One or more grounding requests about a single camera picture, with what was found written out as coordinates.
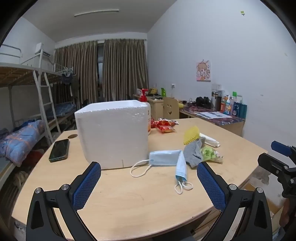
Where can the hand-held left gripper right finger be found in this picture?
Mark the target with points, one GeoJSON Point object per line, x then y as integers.
{"type": "Point", "coordinates": [211, 185]}

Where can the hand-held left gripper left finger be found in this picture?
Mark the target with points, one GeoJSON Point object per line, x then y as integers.
{"type": "Point", "coordinates": [86, 185]}

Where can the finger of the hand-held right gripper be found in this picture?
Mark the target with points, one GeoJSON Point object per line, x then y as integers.
{"type": "Point", "coordinates": [280, 147]}
{"type": "Point", "coordinates": [269, 161]}

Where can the green snack packet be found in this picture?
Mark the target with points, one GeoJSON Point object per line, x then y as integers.
{"type": "Point", "coordinates": [209, 154]}

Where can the blue face mask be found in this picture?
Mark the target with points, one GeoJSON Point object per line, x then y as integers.
{"type": "Point", "coordinates": [164, 158]}
{"type": "Point", "coordinates": [181, 169]}

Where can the grey sock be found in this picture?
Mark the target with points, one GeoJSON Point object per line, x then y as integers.
{"type": "Point", "coordinates": [193, 153]}

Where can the white tissue packet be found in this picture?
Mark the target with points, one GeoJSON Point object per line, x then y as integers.
{"type": "Point", "coordinates": [209, 140]}

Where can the white foam box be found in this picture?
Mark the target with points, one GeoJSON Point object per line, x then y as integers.
{"type": "Point", "coordinates": [113, 134]}

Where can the person's right hand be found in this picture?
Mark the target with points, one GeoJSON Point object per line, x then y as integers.
{"type": "Point", "coordinates": [286, 213]}

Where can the black smartphone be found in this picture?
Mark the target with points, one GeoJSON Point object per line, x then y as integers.
{"type": "Point", "coordinates": [59, 150]}

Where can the round brown table grommet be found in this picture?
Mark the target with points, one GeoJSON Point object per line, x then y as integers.
{"type": "Point", "coordinates": [72, 136]}

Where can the desk with patterned cloth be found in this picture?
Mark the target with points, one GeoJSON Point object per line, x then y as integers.
{"type": "Point", "coordinates": [229, 122]}

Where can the red cloth under bed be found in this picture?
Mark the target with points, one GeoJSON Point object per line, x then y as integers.
{"type": "Point", "coordinates": [35, 155]}

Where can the row of toiletry bottles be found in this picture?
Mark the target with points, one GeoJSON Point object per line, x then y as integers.
{"type": "Point", "coordinates": [231, 107]}

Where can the printed paper sheets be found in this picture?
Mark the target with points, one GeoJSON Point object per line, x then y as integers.
{"type": "Point", "coordinates": [212, 114]}

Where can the red snack packet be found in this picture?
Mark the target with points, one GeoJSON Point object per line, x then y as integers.
{"type": "Point", "coordinates": [167, 122]}
{"type": "Point", "coordinates": [165, 129]}

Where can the blue plaid bedding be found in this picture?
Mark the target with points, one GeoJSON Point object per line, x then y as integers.
{"type": "Point", "coordinates": [64, 109]}

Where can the blue and orange blanket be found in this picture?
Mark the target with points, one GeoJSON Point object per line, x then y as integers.
{"type": "Point", "coordinates": [20, 139]}

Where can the black headphones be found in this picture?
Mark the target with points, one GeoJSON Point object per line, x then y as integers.
{"type": "Point", "coordinates": [203, 102]}

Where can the wooden chair with smiley face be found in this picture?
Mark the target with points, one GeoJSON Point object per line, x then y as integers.
{"type": "Point", "coordinates": [170, 109]}

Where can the white bunk bed ladder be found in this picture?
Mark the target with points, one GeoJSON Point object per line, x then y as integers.
{"type": "Point", "coordinates": [47, 104]}

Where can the light wooden desk cabinet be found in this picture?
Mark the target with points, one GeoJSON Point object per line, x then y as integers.
{"type": "Point", "coordinates": [156, 107]}

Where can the hanging dark clothes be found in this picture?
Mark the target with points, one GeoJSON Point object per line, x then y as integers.
{"type": "Point", "coordinates": [69, 82]}

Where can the green bottle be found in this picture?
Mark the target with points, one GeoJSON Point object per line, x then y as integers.
{"type": "Point", "coordinates": [163, 92]}

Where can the white bottle with red pump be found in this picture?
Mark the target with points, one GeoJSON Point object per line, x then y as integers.
{"type": "Point", "coordinates": [144, 95]}

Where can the yellow box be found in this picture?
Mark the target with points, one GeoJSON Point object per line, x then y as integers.
{"type": "Point", "coordinates": [152, 91]}

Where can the brown curtain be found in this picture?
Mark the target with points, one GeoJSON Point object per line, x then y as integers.
{"type": "Point", "coordinates": [124, 69]}
{"type": "Point", "coordinates": [76, 74]}

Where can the metal bunk bed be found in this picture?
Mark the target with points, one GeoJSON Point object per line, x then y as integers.
{"type": "Point", "coordinates": [20, 71]}

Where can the white air conditioner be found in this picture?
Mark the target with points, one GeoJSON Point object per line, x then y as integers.
{"type": "Point", "coordinates": [42, 49]}

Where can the ceiling tube light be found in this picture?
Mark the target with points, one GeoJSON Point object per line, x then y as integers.
{"type": "Point", "coordinates": [96, 13]}

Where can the cartoon wall poster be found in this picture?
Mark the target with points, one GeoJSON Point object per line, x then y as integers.
{"type": "Point", "coordinates": [203, 70]}

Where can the small wall hook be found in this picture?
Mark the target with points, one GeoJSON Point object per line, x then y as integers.
{"type": "Point", "coordinates": [242, 12]}

